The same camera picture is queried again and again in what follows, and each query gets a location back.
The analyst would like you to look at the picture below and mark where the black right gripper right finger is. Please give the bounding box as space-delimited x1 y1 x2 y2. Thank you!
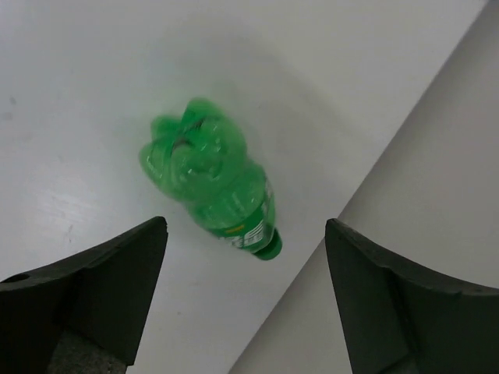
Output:
325 219 498 373

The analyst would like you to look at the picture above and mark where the green bottle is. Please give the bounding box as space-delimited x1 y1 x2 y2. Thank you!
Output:
139 97 282 260

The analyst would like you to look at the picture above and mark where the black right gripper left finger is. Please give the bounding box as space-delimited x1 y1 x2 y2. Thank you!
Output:
1 217 168 373

